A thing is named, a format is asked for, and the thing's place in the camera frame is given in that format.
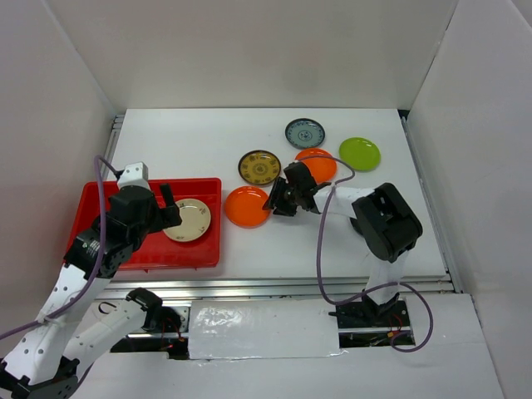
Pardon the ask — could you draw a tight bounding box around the green plate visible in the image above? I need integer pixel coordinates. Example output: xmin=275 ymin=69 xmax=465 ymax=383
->
xmin=338 ymin=137 xmax=381 ymax=171

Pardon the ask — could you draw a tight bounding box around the red plastic bin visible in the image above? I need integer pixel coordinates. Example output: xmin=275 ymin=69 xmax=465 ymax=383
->
xmin=66 ymin=177 xmax=222 ymax=271

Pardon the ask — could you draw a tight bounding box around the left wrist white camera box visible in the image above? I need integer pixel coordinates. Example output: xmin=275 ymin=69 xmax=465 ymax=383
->
xmin=117 ymin=162 xmax=150 ymax=190

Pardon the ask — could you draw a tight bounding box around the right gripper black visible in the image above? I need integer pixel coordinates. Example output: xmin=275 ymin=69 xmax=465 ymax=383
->
xmin=263 ymin=176 xmax=302 ymax=217

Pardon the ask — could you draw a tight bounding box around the white foam cover board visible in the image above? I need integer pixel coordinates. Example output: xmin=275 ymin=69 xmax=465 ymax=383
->
xmin=188 ymin=299 xmax=341 ymax=360

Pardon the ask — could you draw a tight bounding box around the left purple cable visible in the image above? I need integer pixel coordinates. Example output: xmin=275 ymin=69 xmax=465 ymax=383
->
xmin=0 ymin=155 xmax=124 ymax=342

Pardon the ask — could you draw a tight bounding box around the orange plate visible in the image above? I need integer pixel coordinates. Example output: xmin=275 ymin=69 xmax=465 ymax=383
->
xmin=295 ymin=148 xmax=337 ymax=184
xmin=224 ymin=185 xmax=270 ymax=228

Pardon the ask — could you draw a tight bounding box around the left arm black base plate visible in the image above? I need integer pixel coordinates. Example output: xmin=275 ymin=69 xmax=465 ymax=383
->
xmin=141 ymin=306 xmax=188 ymax=337

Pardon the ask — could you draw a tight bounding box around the blue patterned plate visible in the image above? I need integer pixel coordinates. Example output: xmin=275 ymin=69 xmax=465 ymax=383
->
xmin=284 ymin=118 xmax=326 ymax=150

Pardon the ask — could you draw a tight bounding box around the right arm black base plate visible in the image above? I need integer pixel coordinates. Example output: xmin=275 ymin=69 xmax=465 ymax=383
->
xmin=328 ymin=297 xmax=411 ymax=331

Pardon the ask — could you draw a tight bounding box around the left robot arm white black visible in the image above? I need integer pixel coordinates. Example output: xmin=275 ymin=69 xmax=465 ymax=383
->
xmin=1 ymin=184 xmax=181 ymax=398

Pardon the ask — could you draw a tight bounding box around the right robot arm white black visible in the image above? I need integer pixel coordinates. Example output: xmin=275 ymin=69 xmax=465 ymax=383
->
xmin=263 ymin=161 xmax=423 ymax=326

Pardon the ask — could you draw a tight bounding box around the yellow patterned plate dark rim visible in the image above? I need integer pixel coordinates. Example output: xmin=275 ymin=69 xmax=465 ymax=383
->
xmin=238 ymin=150 xmax=282 ymax=186

